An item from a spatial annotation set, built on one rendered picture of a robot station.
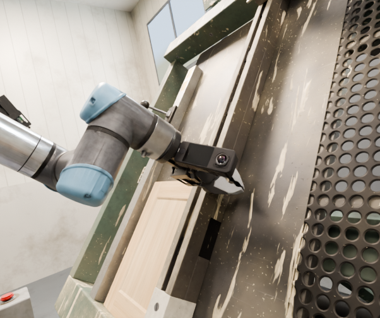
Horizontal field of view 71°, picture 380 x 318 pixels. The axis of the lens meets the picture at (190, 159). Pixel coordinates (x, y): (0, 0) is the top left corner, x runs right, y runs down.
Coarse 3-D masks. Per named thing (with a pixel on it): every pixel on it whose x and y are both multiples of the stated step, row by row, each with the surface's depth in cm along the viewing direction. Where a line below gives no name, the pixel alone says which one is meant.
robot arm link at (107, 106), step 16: (96, 96) 41; (112, 96) 42; (128, 96) 46; (80, 112) 43; (96, 112) 41; (112, 112) 42; (128, 112) 43; (144, 112) 45; (112, 128) 41; (128, 128) 43; (144, 128) 45
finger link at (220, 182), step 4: (216, 180) 54; (220, 180) 54; (224, 180) 55; (216, 184) 54; (220, 184) 54; (224, 184) 55; (228, 184) 55; (232, 184) 56; (220, 188) 54; (224, 188) 55; (228, 188) 55; (232, 188) 56; (236, 188) 57; (240, 188) 57; (228, 192) 55; (232, 192) 56; (236, 192) 57; (240, 192) 58
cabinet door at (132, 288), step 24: (168, 192) 83; (144, 216) 87; (168, 216) 77; (144, 240) 80; (168, 240) 71; (144, 264) 74; (120, 288) 77; (144, 288) 69; (120, 312) 71; (144, 312) 64
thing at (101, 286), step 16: (192, 80) 112; (176, 112) 106; (176, 128) 105; (144, 176) 98; (144, 192) 94; (128, 208) 95; (128, 224) 90; (128, 240) 89; (112, 256) 86; (112, 272) 85; (96, 288) 84
